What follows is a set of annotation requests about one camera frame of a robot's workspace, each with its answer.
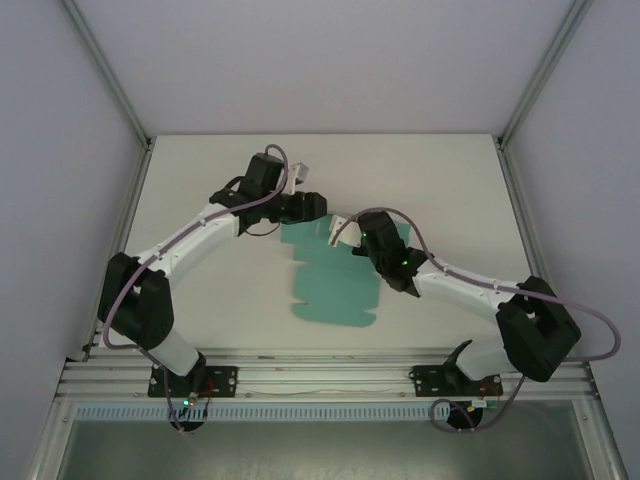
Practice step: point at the teal paper box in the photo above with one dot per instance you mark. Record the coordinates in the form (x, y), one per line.
(335, 295)

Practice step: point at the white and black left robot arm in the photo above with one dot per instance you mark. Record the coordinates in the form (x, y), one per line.
(190, 245)

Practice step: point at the grey metal sheet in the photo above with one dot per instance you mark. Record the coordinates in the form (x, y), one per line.
(320, 450)

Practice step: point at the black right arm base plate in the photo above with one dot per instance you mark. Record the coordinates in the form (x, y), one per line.
(425, 382)

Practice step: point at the aluminium side rail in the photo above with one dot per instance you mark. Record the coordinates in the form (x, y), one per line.
(525, 225)
(126, 220)

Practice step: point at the aluminium mounting rail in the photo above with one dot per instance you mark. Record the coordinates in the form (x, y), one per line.
(325, 380)

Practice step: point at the aluminium frame post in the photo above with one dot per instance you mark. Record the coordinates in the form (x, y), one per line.
(542, 75)
(110, 75)

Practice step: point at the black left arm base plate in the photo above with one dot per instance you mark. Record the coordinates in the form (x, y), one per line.
(225, 380)

